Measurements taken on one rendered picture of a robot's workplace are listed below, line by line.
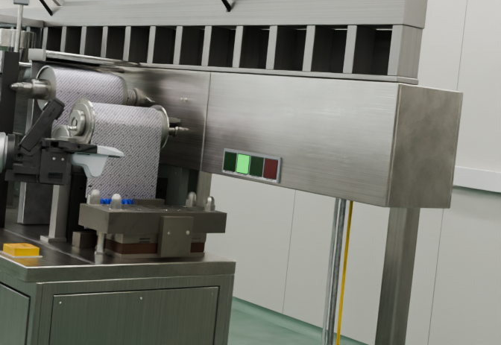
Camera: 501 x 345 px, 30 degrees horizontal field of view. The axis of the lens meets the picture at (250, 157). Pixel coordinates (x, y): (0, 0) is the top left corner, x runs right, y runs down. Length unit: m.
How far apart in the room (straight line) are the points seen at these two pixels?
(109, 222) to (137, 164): 0.31
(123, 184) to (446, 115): 0.97
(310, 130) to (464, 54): 2.74
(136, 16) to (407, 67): 1.19
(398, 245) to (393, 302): 0.15
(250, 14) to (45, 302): 0.98
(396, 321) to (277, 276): 3.63
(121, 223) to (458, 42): 2.97
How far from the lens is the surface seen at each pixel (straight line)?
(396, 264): 2.44
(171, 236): 2.62
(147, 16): 3.13
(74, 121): 2.74
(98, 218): 2.57
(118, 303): 2.53
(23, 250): 2.50
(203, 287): 2.68
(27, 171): 1.76
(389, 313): 2.47
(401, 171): 2.28
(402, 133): 2.27
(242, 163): 2.64
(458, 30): 5.16
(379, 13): 2.32
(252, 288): 6.27
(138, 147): 2.78
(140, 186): 2.80
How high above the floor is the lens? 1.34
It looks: 3 degrees down
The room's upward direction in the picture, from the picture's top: 6 degrees clockwise
